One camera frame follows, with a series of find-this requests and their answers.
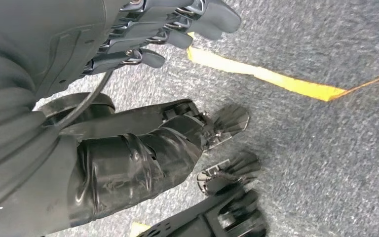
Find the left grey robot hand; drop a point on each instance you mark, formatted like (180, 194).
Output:
(62, 32)

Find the black robot foot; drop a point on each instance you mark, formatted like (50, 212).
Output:
(232, 119)
(189, 222)

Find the yellow floor tape square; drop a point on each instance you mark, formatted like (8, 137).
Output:
(138, 230)

